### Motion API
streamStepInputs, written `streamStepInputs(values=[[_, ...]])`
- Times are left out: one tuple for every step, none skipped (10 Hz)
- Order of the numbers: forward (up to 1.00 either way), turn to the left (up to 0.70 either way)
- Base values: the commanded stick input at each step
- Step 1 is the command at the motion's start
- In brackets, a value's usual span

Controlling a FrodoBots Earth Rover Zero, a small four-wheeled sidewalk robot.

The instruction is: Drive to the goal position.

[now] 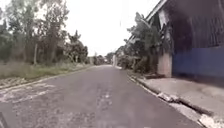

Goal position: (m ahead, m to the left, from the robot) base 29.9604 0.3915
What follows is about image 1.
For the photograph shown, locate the grey asphalt road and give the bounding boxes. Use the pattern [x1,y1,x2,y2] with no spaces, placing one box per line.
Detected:
[0,64,204,128]

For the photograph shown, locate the bushes beside building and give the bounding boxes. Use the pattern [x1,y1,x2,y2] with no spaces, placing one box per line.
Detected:
[116,12,164,74]

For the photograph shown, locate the concrete driveway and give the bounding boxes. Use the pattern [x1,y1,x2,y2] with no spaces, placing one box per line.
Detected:
[128,71,224,128]

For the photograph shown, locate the grass verge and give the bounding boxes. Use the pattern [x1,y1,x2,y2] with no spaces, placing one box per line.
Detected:
[0,60,93,88]

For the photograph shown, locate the building with blue wall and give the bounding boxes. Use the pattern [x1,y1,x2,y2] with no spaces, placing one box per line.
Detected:
[145,0,224,79]

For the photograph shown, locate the row of trees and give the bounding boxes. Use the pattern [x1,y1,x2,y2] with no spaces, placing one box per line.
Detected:
[0,0,89,66]

